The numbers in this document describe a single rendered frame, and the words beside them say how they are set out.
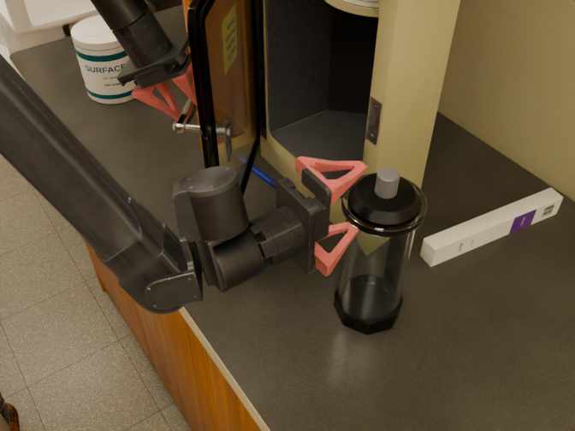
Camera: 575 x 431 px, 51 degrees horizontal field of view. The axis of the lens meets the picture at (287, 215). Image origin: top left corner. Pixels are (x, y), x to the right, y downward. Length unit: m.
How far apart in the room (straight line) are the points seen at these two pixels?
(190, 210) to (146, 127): 0.71
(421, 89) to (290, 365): 0.43
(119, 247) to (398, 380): 0.45
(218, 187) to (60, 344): 1.62
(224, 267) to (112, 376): 1.44
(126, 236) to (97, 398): 1.43
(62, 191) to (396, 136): 0.48
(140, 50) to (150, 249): 0.30
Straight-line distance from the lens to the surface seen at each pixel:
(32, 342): 2.19
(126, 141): 1.27
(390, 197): 0.75
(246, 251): 0.63
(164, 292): 0.62
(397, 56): 0.79
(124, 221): 0.60
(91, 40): 1.33
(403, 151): 0.91
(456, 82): 1.34
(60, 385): 2.07
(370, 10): 0.85
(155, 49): 0.81
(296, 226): 0.65
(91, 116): 1.36
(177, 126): 0.83
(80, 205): 0.60
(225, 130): 0.81
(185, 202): 0.60
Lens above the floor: 1.68
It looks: 44 degrees down
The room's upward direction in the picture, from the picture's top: straight up
